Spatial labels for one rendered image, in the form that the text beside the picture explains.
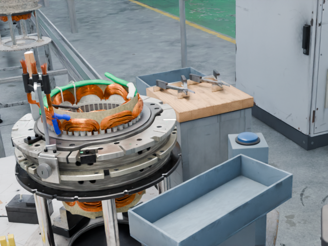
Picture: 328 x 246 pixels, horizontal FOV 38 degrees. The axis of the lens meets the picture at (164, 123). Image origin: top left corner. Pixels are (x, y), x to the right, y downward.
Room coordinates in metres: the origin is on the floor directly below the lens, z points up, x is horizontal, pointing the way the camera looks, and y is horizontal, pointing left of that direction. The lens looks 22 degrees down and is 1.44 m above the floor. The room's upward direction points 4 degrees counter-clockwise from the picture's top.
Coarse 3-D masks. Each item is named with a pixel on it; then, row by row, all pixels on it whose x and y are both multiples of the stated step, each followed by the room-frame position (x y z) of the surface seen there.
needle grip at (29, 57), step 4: (28, 52) 0.90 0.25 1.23; (32, 52) 0.90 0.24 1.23; (28, 56) 0.90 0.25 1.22; (32, 56) 0.90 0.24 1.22; (28, 60) 0.90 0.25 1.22; (32, 60) 0.90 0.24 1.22; (28, 64) 0.90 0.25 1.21; (28, 68) 0.90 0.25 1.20; (36, 68) 0.90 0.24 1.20; (32, 72) 0.90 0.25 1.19
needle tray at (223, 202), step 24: (216, 168) 0.70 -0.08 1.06; (240, 168) 0.74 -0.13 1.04; (264, 168) 0.70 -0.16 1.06; (168, 192) 0.63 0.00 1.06; (192, 192) 0.67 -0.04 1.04; (216, 192) 0.69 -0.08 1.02; (240, 192) 0.68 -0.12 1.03; (264, 192) 0.62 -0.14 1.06; (288, 192) 0.66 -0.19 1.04; (144, 216) 0.60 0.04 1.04; (168, 216) 0.63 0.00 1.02; (192, 216) 0.62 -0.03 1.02; (216, 216) 0.62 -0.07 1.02; (240, 216) 0.58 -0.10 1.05; (144, 240) 0.56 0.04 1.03; (168, 240) 0.52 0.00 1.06; (192, 240) 0.52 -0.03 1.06; (216, 240) 0.55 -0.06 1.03; (240, 240) 0.60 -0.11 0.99
